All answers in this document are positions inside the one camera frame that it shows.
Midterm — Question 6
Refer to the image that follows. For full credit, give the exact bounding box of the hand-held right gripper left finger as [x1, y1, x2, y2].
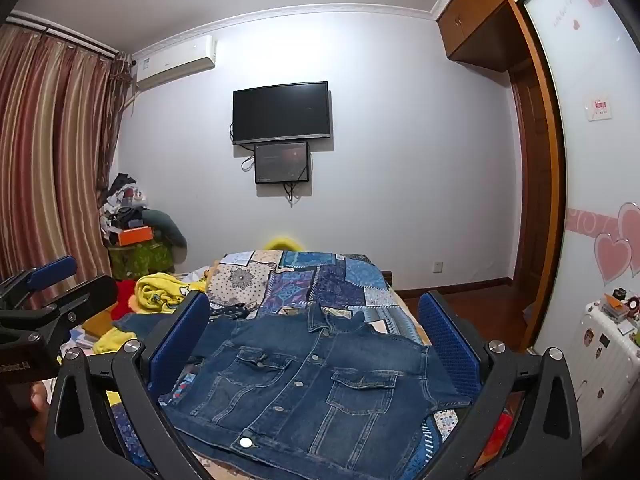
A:
[44, 291, 213, 480]

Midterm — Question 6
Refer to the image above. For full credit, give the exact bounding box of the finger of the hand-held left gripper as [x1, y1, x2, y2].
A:
[0, 255, 79, 311]
[47, 274, 120, 333]

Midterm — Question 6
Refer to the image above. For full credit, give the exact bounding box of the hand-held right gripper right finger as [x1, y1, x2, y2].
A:
[417, 290, 583, 480]

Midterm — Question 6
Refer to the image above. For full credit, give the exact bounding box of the blue denim jacket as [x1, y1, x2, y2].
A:
[117, 302, 473, 473]

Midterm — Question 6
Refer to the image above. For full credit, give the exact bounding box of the pile of clothes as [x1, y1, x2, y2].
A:
[97, 172, 151, 248]

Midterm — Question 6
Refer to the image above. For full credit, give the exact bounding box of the person's left hand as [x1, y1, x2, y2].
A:
[29, 382, 52, 443]

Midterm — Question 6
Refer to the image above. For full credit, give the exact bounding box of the tan cardboard box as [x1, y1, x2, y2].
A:
[81, 310, 114, 337]

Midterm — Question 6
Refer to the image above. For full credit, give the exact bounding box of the red cloth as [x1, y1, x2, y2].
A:
[111, 280, 151, 322]

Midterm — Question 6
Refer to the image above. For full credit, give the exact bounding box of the yellow cloth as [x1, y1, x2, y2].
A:
[92, 329, 138, 356]

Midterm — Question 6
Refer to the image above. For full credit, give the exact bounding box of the yellow printed garment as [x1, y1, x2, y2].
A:
[135, 272, 208, 316]

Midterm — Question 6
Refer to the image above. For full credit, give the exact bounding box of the green patterned bag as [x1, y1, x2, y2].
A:
[107, 242, 176, 281]

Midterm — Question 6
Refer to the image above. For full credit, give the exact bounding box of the navy patterned garment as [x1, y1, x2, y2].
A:
[210, 302, 251, 319]

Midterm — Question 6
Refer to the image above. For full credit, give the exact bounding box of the dark green pillow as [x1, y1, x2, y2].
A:
[142, 208, 188, 263]

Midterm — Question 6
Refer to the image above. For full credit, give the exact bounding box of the striped red curtain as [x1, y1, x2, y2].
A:
[0, 22, 133, 286]

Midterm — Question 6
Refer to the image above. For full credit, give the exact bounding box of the patchwork bedspread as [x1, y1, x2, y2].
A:
[75, 250, 481, 480]

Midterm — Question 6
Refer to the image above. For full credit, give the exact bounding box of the yellow plush toy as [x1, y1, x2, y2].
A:
[263, 237, 304, 253]

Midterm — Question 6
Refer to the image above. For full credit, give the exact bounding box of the white stickered suitcase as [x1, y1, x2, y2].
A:
[575, 300, 640, 456]

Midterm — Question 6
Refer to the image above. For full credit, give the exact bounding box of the orange and black box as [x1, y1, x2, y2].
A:
[601, 292, 629, 319]

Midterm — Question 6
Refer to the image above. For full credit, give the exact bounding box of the white heart-print wardrobe door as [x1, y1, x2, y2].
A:
[522, 0, 640, 461]

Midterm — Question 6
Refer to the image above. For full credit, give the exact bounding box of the curtain rod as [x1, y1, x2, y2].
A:
[5, 11, 133, 62]

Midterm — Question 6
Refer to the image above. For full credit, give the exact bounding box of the white air conditioner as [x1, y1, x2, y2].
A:
[132, 36, 217, 92]

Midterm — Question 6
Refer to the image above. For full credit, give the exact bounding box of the white door label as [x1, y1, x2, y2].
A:
[585, 95, 612, 122]

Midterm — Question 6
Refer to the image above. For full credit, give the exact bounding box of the wooden overhead cabinet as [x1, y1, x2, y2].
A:
[435, 0, 556, 73]

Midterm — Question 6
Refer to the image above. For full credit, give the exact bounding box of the small black wall screen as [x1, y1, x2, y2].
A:
[254, 142, 310, 185]

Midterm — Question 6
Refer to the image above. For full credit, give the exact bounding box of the black wall television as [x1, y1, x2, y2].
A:
[232, 81, 332, 146]

